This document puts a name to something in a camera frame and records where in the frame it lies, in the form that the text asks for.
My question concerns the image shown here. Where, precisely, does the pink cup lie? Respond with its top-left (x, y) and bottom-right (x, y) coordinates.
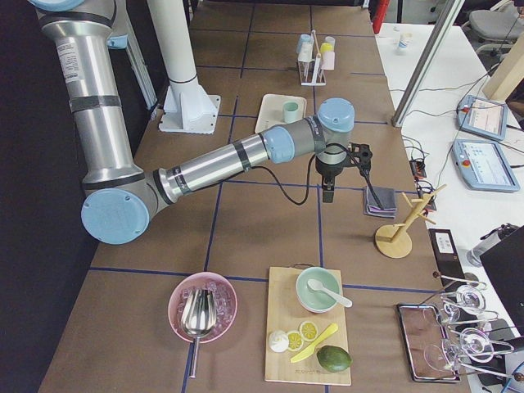
top-left (321, 51), bottom-right (336, 70)

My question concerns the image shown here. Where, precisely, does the beige rabbit tray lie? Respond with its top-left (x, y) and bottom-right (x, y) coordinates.
top-left (255, 93), bottom-right (307, 133)

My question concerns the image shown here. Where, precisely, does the wine glass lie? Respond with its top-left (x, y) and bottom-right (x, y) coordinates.
top-left (440, 285), bottom-right (486, 315)

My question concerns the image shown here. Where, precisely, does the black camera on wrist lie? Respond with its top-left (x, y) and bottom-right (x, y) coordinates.
top-left (348, 143), bottom-right (373, 176)

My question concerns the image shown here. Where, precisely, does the lemon slice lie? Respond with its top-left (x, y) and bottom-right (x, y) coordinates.
top-left (298, 320), bottom-right (319, 342)
top-left (287, 330), bottom-right (304, 352)

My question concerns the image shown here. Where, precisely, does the metal ice scoop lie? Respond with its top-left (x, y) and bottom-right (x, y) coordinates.
top-left (181, 288), bottom-right (216, 378)

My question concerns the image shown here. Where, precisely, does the black glass rack tray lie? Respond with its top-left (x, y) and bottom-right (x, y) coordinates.
top-left (396, 303), bottom-right (460, 383)

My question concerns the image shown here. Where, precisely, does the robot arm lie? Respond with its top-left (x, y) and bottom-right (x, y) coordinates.
top-left (34, 1), bottom-right (355, 245)

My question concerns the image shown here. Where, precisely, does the black label box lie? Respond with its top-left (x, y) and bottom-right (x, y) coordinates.
top-left (428, 228), bottom-right (464, 278)

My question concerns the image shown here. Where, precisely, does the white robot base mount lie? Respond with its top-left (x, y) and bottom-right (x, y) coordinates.
top-left (147, 0), bottom-right (221, 134)

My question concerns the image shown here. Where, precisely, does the wooden mug tree stand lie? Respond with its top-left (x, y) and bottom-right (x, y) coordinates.
top-left (374, 184), bottom-right (446, 259)

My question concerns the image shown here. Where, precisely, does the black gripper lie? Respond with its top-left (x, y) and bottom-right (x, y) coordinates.
top-left (315, 150), bottom-right (347, 203)

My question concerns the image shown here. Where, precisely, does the green cup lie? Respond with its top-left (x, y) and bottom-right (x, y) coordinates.
top-left (282, 101), bottom-right (300, 124)

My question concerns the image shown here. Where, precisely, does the teach pendant far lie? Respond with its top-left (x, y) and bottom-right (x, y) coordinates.
top-left (457, 95), bottom-right (508, 142)

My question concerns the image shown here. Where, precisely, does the teach pendant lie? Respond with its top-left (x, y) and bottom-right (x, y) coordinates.
top-left (452, 139), bottom-right (520, 192)
top-left (457, 95), bottom-right (508, 142)

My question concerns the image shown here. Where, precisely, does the white wire cup rack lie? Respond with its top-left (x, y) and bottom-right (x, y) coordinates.
top-left (297, 29), bottom-right (327, 87)

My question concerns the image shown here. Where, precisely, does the grey cup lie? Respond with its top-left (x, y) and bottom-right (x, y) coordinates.
top-left (324, 36), bottom-right (336, 46)

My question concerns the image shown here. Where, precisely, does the green lime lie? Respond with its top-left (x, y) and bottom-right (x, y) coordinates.
top-left (316, 346), bottom-right (353, 373)

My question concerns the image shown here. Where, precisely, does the wooden cutting board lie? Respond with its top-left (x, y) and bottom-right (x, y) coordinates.
top-left (264, 267), bottom-right (352, 386)

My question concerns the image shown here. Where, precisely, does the yellow plastic knife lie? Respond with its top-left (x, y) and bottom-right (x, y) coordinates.
top-left (290, 323), bottom-right (339, 364)

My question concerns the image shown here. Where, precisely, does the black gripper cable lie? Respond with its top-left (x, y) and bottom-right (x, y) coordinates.
top-left (249, 142), bottom-right (386, 210)

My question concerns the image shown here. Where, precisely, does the pink ice bowl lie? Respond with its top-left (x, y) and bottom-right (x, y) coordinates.
top-left (168, 272), bottom-right (237, 344)

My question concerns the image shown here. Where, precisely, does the beige cup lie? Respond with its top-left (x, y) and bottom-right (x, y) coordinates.
top-left (297, 42), bottom-right (314, 63)

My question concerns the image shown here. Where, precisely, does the grey folded cloth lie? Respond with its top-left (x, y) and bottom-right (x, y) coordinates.
top-left (364, 187), bottom-right (397, 219)

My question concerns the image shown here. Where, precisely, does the green bowl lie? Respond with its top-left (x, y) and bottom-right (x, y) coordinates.
top-left (296, 267), bottom-right (341, 313)

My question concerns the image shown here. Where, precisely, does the aluminium frame post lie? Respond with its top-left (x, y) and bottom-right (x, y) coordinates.
top-left (391, 0), bottom-right (464, 128)

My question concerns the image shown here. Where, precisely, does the yellow cup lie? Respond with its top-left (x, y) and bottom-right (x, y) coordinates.
top-left (320, 42), bottom-right (334, 55)

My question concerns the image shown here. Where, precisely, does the blue cup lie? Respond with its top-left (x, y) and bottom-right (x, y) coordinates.
top-left (296, 34), bottom-right (311, 54)

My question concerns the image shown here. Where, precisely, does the teach pendant near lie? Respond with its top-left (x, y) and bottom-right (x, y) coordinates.
top-left (452, 139), bottom-right (520, 192)

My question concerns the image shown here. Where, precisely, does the white garlic bulb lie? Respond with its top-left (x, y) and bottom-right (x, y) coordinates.
top-left (268, 330), bottom-right (289, 353)

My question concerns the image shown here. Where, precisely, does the white spoon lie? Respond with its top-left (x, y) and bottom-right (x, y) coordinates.
top-left (307, 278), bottom-right (353, 308)

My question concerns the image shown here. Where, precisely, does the white paper cup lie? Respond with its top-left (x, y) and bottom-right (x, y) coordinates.
top-left (396, 32), bottom-right (413, 56)

